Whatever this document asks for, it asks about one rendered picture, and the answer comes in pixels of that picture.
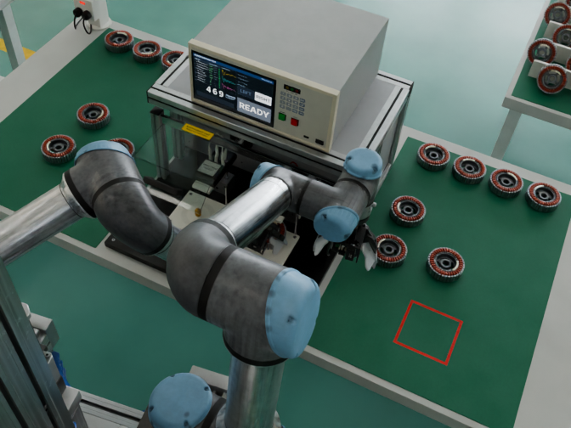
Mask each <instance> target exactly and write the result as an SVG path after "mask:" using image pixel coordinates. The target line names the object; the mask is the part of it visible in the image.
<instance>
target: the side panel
mask: <svg viewBox="0 0 571 428"><path fill-rule="evenodd" d="M409 101H410V96H409V98H408V100H407V101H406V103H405V105H404V107H403V109H402V110H401V112H400V113H399V116H398V118H397V119H396V121H395V122H394V124H393V126H392V128H391V130H390V131H389V133H388V135H387V136H386V138H385V140H384V142H383V144H382V146H381V148H380V149H379V150H378V152H377V154H378V155H379V156H380V157H381V158H382V176H381V177H380V181H379V184H378V188H377V191H376V193H378V191H379V189H380V187H381V186H382V183H383V182H384V180H385V178H386V176H387V174H388V172H389V171H390V169H391V166H392V165H393V161H394V157H395V154H396V150H397V147H398V143H399V138H400V134H401V131H402V127H403V124H404V118H405V115H406V111H407V108H408V104H409Z"/></svg>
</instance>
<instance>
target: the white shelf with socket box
mask: <svg viewBox="0 0 571 428"><path fill-rule="evenodd" d="M73 1H74V5H75V9H74V10H73V14H74V15H75V16H74V28H75V30H76V27H77V25H78V24H79V23H80V21H81V20H82V19H83V21H82V23H83V27H84V30H85V32H86V33H87V34H88V35H89V34H91V33H92V30H93V31H103V30H106V29H108V28H109V27H110V26H111V19H110V17H109V15H108V10H107V5H106V0H73ZM80 16H81V18H80V19H79V21H78V22H77V23H76V17H78V18H79V17H80ZM84 20H86V21H87V27H88V28H89V29H90V32H89V33H88V31H87V29H86V27H85V24H84Z"/></svg>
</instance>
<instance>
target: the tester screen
mask: <svg viewBox="0 0 571 428"><path fill-rule="evenodd" d="M193 58H194V74H195V96H196V97H198V98H201V99H205V100H207V101H209V102H212V103H214V104H218V105H221V106H223V107H225V108H227V109H230V110H233V111H236V112H239V111H238V110H237V97H238V98H241V99H244V100H247V101H250V102H252V103H254V104H258V105H261V106H263V107H265V108H268V109H271V118H272V104H273V90H274V82H272V81H270V80H268V79H265V78H262V77H260V76H256V75H253V74H251V73H248V72H246V71H243V70H239V69H237V68H235V67H232V66H229V65H226V64H223V63H220V62H217V61H216V60H213V59H209V58H207V57H204V56H201V55H199V54H197V53H193ZM206 85H207V86H209V87H213V88H216V89H218V90H221V91H223V92H224V98H221V97H218V96H217V95H214V94H211V93H208V92H206ZM238 86H241V87H244V88H247V89H250V90H252V91H254V92H257V93H261V94H263V95H266V96H269V97H270V98H272V101H271V106H270V105H267V104H264V103H261V102H258V101H256V100H254V99H250V98H248V97H245V96H242V95H240V94H238ZM196 90H198V91H201V92H203V93H206V94H209V95H212V96H213V97H216V98H219V99H222V100H225V101H227V102H230V103H232V104H234V108H232V107H229V106H227V105H225V104H220V103H219V102H216V101H213V100H211V99H207V98H205V97H202V96H200V95H198V94H197V92H196ZM239 113H241V114H243V115H247V114H245V113H242V112H239ZM247 116H250V117H252V118H254V119H257V120H259V121H263V120H260V119H258V118H256V117H253V116H251V115H247ZM263 122H265V123H268V124H270V125H271V122H270V123H269V122H266V121H263Z"/></svg>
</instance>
